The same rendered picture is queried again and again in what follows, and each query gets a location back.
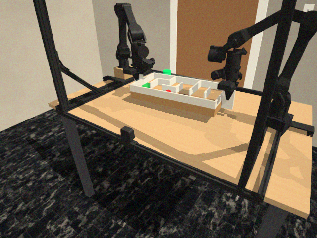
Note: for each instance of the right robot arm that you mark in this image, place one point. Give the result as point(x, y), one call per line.
point(308, 26)

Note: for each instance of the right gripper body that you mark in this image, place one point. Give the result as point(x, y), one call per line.
point(232, 73)

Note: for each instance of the white maze board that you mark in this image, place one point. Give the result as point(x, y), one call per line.
point(182, 92)

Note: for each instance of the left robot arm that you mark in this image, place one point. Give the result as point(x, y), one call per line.
point(136, 38)

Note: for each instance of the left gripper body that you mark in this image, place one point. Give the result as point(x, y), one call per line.
point(135, 63)

